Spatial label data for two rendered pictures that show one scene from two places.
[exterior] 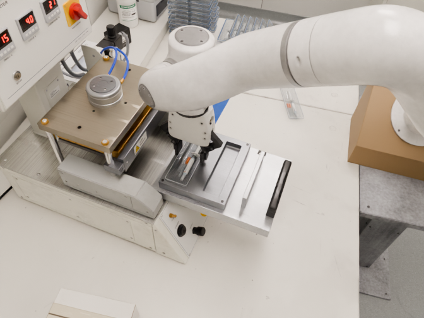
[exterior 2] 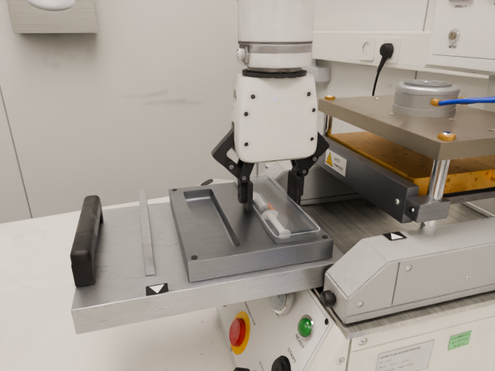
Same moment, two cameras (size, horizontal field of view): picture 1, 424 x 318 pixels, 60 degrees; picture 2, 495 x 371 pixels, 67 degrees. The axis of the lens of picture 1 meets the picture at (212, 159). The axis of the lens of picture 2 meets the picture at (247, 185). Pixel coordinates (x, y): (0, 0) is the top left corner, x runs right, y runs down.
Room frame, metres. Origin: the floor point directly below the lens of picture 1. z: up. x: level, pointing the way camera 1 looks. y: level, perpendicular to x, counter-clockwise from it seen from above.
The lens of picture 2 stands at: (0.93, -0.23, 1.21)
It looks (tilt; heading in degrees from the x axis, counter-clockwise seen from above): 22 degrees down; 146
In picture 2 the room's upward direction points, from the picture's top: straight up
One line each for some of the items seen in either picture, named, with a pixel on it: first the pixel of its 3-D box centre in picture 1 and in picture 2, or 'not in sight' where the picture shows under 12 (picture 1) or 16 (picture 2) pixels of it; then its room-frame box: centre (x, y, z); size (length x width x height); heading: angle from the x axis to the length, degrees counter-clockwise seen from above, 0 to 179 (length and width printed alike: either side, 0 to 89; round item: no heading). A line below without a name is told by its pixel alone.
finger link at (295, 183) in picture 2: (173, 141); (303, 177); (0.59, 0.10, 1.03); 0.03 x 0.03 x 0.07; 72
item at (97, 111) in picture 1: (100, 96); (448, 131); (0.67, 0.28, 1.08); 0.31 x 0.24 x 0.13; 162
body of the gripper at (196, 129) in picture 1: (191, 119); (272, 110); (0.57, 0.05, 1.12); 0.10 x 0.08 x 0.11; 72
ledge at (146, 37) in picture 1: (115, 49); not in sight; (1.29, 0.44, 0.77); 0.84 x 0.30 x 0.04; 169
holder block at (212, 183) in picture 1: (206, 164); (240, 218); (0.56, 0.01, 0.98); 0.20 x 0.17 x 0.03; 162
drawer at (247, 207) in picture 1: (224, 173); (205, 231); (0.55, -0.03, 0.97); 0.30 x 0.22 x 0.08; 72
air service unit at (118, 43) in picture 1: (111, 53); not in sight; (0.89, 0.31, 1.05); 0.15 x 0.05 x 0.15; 162
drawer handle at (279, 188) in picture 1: (279, 187); (88, 233); (0.50, -0.16, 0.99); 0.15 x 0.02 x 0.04; 162
